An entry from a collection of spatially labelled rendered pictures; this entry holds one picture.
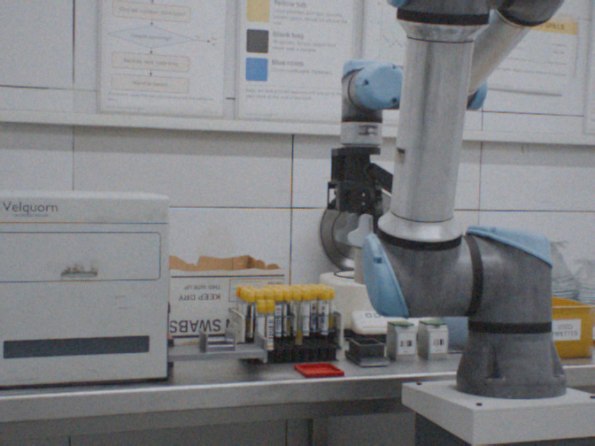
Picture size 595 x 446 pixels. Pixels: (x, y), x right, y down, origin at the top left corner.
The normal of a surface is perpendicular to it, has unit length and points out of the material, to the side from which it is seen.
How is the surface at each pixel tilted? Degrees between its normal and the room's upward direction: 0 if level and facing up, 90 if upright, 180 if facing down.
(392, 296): 111
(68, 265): 90
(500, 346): 69
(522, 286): 87
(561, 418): 90
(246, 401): 90
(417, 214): 106
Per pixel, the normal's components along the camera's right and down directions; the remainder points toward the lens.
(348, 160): 0.28, 0.05
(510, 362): -0.21, -0.32
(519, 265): 0.08, -0.07
